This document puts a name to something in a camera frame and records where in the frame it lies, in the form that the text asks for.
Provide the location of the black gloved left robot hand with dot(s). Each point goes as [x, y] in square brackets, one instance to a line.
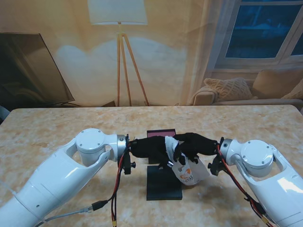
[149, 147]

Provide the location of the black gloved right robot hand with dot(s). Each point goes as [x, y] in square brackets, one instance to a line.
[198, 145]

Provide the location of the black gift box pink inside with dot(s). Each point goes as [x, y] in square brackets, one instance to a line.
[158, 133]

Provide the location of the white plastic bag orange print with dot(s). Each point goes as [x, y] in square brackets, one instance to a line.
[189, 170]

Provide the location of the black gift box lid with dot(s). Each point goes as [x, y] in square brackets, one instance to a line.
[163, 186]

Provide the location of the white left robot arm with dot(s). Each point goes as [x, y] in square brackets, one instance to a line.
[56, 175]

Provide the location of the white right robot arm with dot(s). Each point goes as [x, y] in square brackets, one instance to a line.
[262, 175]

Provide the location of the printed living room backdrop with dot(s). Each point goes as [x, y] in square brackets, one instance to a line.
[165, 59]

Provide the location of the dark grey chair back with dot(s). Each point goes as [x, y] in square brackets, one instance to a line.
[3, 114]

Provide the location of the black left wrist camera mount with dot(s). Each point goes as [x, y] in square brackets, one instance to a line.
[127, 165]

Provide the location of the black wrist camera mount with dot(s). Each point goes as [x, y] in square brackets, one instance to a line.
[215, 168]
[127, 165]

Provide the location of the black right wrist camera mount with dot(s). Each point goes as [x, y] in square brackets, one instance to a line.
[215, 168]

